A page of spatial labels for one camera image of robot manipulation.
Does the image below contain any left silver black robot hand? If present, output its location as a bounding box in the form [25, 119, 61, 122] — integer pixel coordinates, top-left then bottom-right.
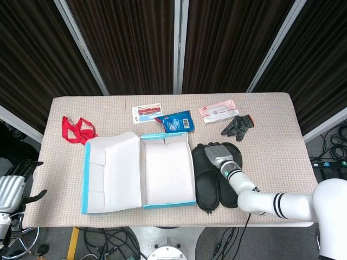
[0, 159, 48, 212]

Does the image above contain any black coiled cable bundle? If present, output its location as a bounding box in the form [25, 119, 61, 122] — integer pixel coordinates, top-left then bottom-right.
[321, 120, 347, 160]

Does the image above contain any grey metal partition post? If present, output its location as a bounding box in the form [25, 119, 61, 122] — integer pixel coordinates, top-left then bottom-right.
[53, 0, 110, 96]
[246, 0, 317, 93]
[303, 107, 347, 144]
[173, 0, 190, 95]
[0, 105, 44, 144]

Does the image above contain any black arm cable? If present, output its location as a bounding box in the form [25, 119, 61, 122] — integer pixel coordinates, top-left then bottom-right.
[213, 213, 252, 257]

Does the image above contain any dark brown curtain panel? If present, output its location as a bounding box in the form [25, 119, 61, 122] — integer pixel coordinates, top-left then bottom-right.
[66, 0, 181, 95]
[183, 0, 295, 94]
[252, 0, 347, 136]
[0, 0, 104, 133]

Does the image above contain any red lanyard strap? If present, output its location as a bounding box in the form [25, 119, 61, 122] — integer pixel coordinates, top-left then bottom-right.
[61, 115, 98, 146]

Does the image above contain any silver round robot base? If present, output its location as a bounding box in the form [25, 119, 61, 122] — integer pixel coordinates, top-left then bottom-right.
[147, 238, 188, 260]

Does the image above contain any chrome chair base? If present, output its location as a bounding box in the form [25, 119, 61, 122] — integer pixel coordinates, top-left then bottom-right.
[9, 212, 39, 258]

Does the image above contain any pink white wet wipes pack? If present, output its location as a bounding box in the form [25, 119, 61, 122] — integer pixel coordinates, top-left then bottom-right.
[197, 99, 240, 125]

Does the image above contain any black slipper with frayed heel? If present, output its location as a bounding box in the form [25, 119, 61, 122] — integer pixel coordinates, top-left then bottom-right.
[191, 143, 221, 216]

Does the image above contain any black floor cable bundle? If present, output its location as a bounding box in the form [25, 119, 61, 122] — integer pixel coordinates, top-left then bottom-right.
[81, 227, 142, 260]

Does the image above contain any teal cardboard shoe box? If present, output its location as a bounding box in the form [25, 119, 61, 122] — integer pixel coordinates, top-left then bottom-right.
[81, 131, 197, 216]

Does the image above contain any black grey work glove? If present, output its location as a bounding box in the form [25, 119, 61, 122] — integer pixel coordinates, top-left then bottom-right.
[220, 114, 255, 142]

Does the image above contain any red blue picture postcard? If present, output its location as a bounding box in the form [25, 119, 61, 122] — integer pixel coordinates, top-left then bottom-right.
[131, 103, 163, 125]

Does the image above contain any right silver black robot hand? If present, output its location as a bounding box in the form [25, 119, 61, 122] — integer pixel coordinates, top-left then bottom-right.
[203, 142, 234, 171]

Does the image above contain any black power strip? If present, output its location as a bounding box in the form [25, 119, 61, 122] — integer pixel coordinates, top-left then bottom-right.
[310, 159, 347, 169]

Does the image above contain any beige woven tablecloth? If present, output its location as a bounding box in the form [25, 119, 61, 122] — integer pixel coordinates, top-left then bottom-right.
[22, 93, 320, 229]

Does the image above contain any black rubber slipper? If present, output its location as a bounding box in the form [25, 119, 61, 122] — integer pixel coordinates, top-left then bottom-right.
[208, 141, 243, 209]

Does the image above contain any blue snack packet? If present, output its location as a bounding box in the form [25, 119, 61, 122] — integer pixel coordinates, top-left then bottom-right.
[153, 109, 196, 134]

